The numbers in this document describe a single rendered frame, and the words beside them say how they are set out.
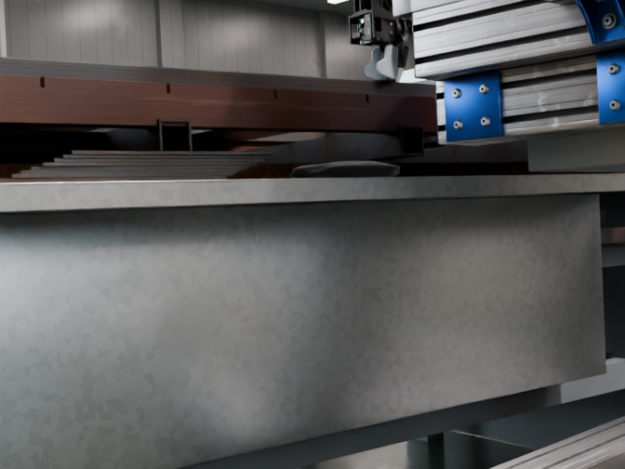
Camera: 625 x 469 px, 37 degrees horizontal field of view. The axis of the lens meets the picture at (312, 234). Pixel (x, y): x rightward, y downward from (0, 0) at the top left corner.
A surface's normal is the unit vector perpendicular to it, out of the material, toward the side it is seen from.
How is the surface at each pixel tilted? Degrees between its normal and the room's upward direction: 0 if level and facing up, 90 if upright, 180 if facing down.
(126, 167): 90
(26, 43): 90
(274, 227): 90
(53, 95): 90
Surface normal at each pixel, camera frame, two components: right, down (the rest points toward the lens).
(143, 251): 0.59, -0.01
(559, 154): -0.71, 0.04
